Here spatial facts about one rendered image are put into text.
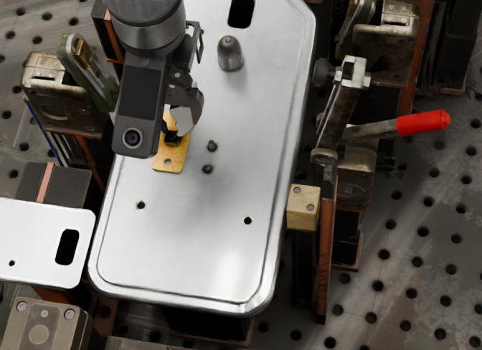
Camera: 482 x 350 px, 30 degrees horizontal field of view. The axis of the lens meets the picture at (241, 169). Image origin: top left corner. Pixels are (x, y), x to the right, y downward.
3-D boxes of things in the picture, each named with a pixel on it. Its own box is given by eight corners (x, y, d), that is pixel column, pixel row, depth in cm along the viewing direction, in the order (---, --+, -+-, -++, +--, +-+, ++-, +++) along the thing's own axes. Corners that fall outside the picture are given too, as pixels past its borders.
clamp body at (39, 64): (81, 153, 146) (19, 32, 114) (151, 163, 144) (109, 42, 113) (67, 204, 142) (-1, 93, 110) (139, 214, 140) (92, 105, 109)
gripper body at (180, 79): (207, 51, 105) (196, -14, 94) (192, 115, 101) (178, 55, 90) (143, 44, 106) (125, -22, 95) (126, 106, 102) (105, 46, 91)
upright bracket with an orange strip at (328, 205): (318, 304, 132) (326, 153, 87) (327, 305, 132) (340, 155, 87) (315, 323, 131) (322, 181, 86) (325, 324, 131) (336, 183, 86)
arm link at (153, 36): (172, 31, 86) (91, 22, 87) (178, 58, 90) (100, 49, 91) (188, -30, 89) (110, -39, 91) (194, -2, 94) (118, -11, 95)
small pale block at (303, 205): (293, 283, 134) (290, 182, 101) (317, 287, 133) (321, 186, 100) (290, 306, 132) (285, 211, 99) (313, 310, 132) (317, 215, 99)
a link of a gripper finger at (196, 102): (210, 115, 106) (197, 74, 98) (207, 127, 105) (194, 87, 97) (171, 111, 106) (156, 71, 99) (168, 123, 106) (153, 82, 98)
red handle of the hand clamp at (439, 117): (318, 119, 104) (445, 96, 94) (328, 128, 105) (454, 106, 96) (313, 151, 102) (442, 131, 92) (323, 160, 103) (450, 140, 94)
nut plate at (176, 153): (165, 109, 113) (163, 105, 112) (194, 112, 112) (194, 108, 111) (150, 169, 109) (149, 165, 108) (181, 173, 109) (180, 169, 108)
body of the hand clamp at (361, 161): (318, 229, 137) (322, 120, 105) (362, 236, 136) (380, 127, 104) (312, 266, 135) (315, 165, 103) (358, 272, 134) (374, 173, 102)
